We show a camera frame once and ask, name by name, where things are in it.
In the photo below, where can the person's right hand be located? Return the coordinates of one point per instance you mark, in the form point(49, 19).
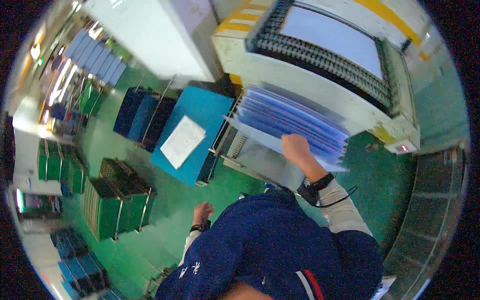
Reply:
point(297, 149)

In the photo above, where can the person's left hand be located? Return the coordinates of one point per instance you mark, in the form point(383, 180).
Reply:
point(201, 213)

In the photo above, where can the person's left fingers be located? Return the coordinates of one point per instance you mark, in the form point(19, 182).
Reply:
point(207, 208)

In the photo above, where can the person's right fingers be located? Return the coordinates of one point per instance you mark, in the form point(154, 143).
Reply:
point(288, 140)

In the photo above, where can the stack of blue translucent sheets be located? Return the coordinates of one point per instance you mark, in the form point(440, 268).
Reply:
point(288, 120)

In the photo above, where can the black wrist band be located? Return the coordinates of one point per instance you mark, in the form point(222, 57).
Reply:
point(314, 189)
point(200, 227)

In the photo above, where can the metal sheet rack cart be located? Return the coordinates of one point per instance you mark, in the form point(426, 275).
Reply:
point(247, 153)

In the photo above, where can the white paper sheet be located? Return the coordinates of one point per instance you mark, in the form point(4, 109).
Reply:
point(183, 141)

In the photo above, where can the blue table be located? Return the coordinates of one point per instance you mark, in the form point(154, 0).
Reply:
point(195, 131)

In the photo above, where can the person's body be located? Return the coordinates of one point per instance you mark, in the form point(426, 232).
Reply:
point(273, 251)

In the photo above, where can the white conveyor machine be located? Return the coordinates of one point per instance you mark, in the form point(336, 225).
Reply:
point(318, 63)

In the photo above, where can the cart of green panels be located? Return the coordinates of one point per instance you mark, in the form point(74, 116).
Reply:
point(118, 200)

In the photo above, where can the rack of dark blue panels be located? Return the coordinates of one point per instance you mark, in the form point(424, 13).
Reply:
point(144, 116)

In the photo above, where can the rack of green panels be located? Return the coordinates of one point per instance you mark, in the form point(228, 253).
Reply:
point(60, 165)

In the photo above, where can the white cabinet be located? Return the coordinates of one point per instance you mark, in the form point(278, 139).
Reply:
point(150, 37)

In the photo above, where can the row of light blue panels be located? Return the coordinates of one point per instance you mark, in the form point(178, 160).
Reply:
point(95, 56)

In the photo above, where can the grey conveyor rail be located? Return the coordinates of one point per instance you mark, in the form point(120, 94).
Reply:
point(427, 225)

